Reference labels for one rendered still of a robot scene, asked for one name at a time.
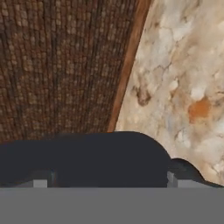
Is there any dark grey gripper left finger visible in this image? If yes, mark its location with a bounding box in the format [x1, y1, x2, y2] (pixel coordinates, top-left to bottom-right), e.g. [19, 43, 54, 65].
[0, 169, 58, 188]

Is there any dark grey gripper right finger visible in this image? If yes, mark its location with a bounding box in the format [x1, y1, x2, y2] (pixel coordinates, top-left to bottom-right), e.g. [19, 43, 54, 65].
[166, 157, 224, 188]

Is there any black stand mixer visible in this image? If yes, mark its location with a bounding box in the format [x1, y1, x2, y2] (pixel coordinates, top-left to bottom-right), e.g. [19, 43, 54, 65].
[0, 130, 173, 188]

